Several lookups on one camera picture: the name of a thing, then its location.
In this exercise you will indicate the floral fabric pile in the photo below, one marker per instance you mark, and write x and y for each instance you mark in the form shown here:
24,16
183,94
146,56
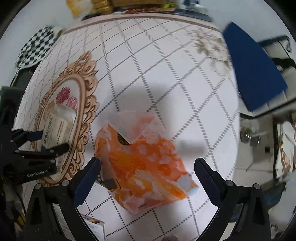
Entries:
285,156

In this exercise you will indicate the metal dumbbell on floor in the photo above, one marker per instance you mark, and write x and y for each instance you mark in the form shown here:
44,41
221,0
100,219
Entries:
248,136

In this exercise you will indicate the white medicine box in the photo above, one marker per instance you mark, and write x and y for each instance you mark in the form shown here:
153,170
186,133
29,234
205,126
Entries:
58,127

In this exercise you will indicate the golden wrapped package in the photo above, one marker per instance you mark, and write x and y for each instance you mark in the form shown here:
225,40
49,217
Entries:
102,7

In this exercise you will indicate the orange white plush bag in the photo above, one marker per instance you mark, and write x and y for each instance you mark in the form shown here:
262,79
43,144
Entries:
79,8

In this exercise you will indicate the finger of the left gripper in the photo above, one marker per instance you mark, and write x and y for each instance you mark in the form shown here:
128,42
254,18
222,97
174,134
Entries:
20,137
46,154

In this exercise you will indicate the white box at bottom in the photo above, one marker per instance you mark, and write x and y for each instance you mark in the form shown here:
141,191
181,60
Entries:
96,226

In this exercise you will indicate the orange floral snack bag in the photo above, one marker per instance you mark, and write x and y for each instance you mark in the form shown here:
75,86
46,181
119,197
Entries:
140,166

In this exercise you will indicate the checkered black white cloth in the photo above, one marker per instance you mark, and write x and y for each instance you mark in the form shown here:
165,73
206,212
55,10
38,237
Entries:
36,48

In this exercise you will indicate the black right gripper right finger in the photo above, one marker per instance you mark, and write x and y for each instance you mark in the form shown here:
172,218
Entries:
253,219

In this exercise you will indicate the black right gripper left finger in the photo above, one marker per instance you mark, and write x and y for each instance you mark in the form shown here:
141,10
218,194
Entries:
42,221

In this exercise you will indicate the cardboard box with papers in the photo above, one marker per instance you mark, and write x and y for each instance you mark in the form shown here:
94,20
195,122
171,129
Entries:
138,6

